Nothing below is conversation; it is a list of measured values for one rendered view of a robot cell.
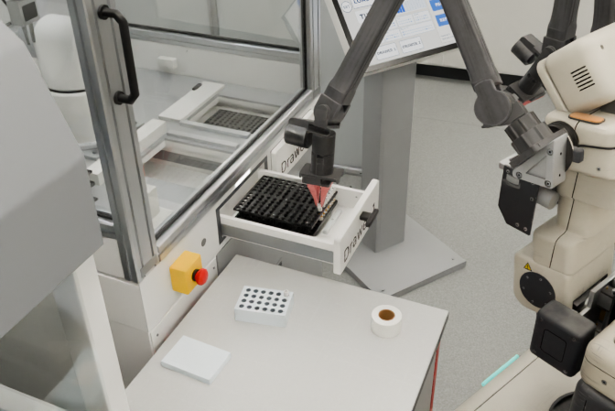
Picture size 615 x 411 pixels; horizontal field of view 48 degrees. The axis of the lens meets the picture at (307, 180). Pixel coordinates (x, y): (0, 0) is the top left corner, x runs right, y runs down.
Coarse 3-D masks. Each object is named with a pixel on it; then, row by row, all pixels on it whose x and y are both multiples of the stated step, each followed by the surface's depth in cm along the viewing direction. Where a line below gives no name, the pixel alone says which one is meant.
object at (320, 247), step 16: (256, 176) 197; (272, 176) 196; (288, 176) 194; (240, 192) 190; (304, 192) 194; (352, 192) 187; (224, 208) 183; (336, 208) 190; (352, 208) 190; (224, 224) 178; (240, 224) 176; (256, 224) 175; (336, 224) 184; (256, 240) 177; (272, 240) 174; (288, 240) 172; (304, 240) 170; (320, 240) 169; (320, 256) 170
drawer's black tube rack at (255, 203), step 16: (256, 192) 186; (272, 192) 186; (288, 192) 191; (320, 192) 185; (240, 208) 180; (256, 208) 180; (272, 208) 180; (288, 208) 180; (304, 208) 179; (272, 224) 178; (288, 224) 178; (304, 224) 173; (320, 224) 178
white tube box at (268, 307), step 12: (252, 288) 169; (264, 288) 169; (240, 300) 165; (252, 300) 166; (264, 300) 165; (276, 300) 167; (288, 300) 165; (240, 312) 163; (252, 312) 162; (264, 312) 162; (276, 312) 162; (288, 312) 164; (264, 324) 163; (276, 324) 163
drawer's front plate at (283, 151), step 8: (312, 112) 219; (280, 144) 202; (288, 144) 206; (272, 152) 199; (280, 152) 201; (288, 152) 207; (296, 152) 212; (304, 152) 219; (272, 160) 200; (280, 160) 202; (288, 160) 208; (296, 160) 214; (272, 168) 202; (280, 168) 204; (288, 168) 209
